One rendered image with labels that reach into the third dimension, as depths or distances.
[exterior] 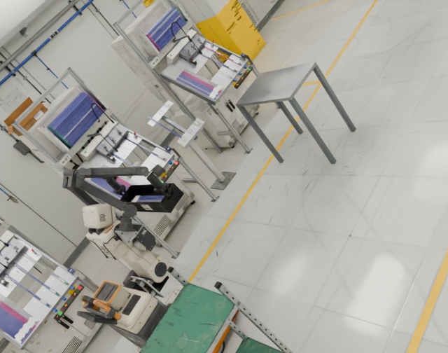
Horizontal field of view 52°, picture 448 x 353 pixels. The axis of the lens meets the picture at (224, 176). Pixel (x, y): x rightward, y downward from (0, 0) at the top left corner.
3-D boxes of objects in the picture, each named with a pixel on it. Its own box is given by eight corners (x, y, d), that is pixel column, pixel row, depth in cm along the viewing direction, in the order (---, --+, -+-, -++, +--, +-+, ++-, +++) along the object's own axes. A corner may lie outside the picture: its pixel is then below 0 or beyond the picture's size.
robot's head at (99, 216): (96, 230, 294) (94, 206, 294) (82, 227, 310) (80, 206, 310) (117, 225, 304) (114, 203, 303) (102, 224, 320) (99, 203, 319)
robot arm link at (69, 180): (56, 185, 299) (68, 185, 295) (64, 167, 305) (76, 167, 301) (93, 216, 334) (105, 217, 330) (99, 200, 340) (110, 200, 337)
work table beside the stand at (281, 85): (334, 164, 411) (289, 97, 373) (278, 162, 467) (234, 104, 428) (356, 129, 429) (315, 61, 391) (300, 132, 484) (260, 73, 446)
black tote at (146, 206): (127, 211, 354) (117, 202, 348) (140, 194, 361) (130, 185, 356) (171, 213, 311) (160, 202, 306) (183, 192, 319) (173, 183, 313)
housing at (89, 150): (120, 129, 477) (117, 122, 464) (89, 164, 457) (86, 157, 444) (114, 126, 479) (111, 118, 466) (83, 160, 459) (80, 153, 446)
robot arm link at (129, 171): (80, 177, 295) (79, 176, 285) (79, 168, 296) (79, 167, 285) (147, 176, 307) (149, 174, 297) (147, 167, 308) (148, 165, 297)
